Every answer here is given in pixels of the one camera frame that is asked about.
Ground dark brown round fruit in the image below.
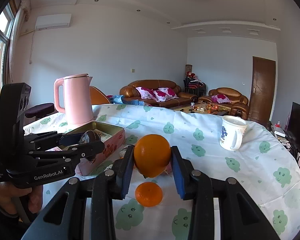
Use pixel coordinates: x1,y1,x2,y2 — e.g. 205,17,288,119
78,130,102,161

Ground large wrinkled orange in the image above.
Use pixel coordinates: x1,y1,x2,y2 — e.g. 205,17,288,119
135,182,163,207

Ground smooth orange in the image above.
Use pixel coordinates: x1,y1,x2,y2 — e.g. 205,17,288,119
133,134,171,178

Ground purple round passion fruit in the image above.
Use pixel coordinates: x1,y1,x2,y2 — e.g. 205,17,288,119
162,163,172,175

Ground striped cylinder jar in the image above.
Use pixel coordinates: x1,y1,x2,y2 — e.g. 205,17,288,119
119,145,129,159

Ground person left hand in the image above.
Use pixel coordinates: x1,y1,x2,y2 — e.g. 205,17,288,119
0,182,43,216

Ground pink metal tin box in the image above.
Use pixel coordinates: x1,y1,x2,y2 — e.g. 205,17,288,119
65,121,125,176

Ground dark purple stool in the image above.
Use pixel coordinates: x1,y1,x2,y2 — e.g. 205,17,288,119
25,103,55,119

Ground pink electric kettle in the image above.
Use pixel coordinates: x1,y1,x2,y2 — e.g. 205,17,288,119
53,73,94,125

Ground orange leather chair back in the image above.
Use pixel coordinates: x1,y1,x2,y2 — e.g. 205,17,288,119
89,86,110,105

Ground blue clothing pile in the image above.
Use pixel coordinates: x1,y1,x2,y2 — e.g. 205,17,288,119
107,95,151,106

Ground white mug blue print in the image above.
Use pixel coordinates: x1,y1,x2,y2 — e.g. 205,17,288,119
219,115,248,151

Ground white tablecloth green clouds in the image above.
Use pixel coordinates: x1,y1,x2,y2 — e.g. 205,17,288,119
22,103,300,240

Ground pink floral cushion left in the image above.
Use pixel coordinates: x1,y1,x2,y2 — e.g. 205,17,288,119
136,87,157,101

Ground pink floral cushion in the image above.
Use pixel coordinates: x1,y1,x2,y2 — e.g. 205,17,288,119
136,87,157,101
153,87,178,102

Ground wooden coffee table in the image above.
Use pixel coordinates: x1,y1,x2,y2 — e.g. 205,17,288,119
171,102,231,116

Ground pink floral cushion right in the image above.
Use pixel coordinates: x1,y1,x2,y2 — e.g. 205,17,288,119
153,87,178,102

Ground brown leather long sofa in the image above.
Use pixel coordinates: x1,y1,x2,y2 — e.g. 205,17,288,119
120,80,198,108

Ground pink cushion on armchair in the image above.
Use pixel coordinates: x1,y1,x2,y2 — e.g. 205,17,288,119
211,94,232,104

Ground brown leather armchair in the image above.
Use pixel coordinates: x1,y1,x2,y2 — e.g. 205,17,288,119
198,87,249,120

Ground stacked dark chairs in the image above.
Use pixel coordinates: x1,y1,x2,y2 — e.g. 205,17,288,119
184,72,206,97

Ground white air conditioner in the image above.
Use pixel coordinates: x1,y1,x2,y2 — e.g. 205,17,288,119
35,14,72,30

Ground black television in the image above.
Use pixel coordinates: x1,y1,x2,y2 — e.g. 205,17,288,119
286,102,300,153

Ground brown wooden door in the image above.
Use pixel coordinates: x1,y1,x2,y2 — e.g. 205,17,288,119
248,56,276,125

